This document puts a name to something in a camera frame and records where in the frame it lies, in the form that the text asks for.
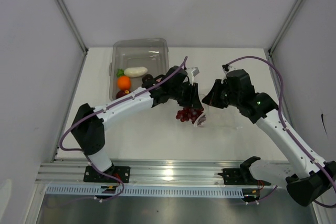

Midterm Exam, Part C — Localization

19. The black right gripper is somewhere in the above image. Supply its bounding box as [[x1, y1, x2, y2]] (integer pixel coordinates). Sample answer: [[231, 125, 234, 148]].
[[202, 79, 241, 109]]

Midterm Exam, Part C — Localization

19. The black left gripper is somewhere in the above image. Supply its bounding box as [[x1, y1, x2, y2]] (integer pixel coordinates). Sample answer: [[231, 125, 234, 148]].
[[170, 82, 202, 110]]

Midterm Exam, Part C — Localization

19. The purple grape bunch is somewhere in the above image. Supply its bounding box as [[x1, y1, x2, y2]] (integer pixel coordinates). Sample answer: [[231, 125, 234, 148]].
[[175, 107, 206, 125]]

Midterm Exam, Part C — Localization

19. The clear zip top bag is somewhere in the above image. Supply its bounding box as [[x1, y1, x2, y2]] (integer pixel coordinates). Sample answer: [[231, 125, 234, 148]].
[[193, 94, 240, 130]]

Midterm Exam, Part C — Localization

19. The white radish with leaves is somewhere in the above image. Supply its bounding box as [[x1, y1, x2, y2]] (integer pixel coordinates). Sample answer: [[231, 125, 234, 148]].
[[116, 67, 148, 78]]

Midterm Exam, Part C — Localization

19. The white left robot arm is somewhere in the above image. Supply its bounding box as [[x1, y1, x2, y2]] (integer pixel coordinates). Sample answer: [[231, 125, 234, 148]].
[[71, 66, 202, 182]]

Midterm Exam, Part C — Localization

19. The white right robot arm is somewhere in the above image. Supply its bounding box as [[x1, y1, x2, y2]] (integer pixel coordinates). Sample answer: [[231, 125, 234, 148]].
[[202, 69, 335, 206]]

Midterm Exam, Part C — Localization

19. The grey plastic food bin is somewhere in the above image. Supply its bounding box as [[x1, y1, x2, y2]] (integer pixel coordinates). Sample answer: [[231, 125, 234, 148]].
[[109, 38, 169, 101]]

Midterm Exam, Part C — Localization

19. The dark mangosteen fruit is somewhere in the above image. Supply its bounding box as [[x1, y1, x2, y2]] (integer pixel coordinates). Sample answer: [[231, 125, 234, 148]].
[[142, 74, 154, 83]]

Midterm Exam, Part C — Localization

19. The orange fruit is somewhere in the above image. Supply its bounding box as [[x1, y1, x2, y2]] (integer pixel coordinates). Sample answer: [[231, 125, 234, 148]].
[[117, 76, 132, 90]]

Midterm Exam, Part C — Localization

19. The dark red apple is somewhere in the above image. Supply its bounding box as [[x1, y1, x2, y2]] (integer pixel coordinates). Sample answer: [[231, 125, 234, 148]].
[[115, 90, 131, 99]]

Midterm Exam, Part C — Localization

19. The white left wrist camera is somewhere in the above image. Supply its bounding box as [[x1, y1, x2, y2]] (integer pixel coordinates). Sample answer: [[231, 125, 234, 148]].
[[185, 67, 200, 85]]

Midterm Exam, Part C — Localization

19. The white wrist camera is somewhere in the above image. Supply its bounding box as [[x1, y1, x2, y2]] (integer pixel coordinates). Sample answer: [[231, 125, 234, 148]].
[[221, 64, 230, 83], [185, 67, 200, 85]]

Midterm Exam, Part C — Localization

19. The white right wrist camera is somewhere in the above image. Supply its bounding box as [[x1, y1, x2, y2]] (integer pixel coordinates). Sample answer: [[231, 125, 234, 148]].
[[221, 64, 230, 83]]

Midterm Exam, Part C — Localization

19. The right aluminium frame post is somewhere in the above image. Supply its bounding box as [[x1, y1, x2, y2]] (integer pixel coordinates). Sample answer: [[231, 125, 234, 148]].
[[267, 0, 322, 55]]

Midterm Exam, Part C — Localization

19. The aluminium frame post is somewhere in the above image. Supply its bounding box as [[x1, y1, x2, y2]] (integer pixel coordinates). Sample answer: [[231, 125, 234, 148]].
[[267, 0, 322, 55], [40, 0, 88, 55]]

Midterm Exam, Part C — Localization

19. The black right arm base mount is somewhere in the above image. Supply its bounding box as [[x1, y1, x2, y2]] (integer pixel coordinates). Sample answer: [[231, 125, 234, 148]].
[[218, 156, 271, 186]]

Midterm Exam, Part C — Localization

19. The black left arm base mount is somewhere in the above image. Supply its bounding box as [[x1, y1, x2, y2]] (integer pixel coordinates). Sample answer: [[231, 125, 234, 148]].
[[83, 166, 131, 184]]

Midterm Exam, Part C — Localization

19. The white slotted cable duct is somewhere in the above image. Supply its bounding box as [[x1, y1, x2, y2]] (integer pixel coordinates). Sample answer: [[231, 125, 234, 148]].
[[46, 184, 244, 198]]

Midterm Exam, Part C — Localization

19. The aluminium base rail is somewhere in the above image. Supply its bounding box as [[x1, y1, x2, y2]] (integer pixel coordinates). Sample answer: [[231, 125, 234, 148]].
[[35, 158, 322, 189]]

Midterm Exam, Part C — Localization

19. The left aluminium frame post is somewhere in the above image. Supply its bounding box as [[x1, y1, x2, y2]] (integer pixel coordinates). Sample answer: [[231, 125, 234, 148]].
[[40, 0, 88, 55]]

